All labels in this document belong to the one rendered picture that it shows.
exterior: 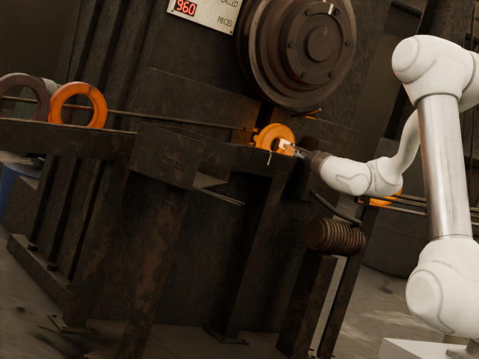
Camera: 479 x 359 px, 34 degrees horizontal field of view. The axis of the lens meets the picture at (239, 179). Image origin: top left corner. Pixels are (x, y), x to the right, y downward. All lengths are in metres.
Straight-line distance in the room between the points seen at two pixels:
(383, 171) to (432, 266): 0.79
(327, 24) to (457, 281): 1.22
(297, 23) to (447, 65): 0.75
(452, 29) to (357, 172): 4.70
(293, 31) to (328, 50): 0.16
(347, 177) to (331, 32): 0.55
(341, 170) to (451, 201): 0.64
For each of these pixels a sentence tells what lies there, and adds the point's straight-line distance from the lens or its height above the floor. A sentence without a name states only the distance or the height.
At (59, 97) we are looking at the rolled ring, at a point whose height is 0.71.
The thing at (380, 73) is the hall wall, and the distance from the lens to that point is 11.45.
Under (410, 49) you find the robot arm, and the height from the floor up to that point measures 1.10.
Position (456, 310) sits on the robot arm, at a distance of 1.77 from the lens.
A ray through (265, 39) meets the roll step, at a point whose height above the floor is 1.07.
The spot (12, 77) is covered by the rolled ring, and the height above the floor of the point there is 0.73.
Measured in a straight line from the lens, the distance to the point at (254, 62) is 2.64.
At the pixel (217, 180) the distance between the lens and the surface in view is 2.32.
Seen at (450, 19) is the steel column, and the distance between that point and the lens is 7.01.
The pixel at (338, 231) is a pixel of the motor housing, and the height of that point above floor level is 0.50.
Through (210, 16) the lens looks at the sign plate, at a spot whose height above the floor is 1.10.
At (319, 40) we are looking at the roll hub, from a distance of 2.67.
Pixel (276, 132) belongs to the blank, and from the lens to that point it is 2.77.
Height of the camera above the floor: 0.87
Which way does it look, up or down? 6 degrees down
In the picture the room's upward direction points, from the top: 17 degrees clockwise
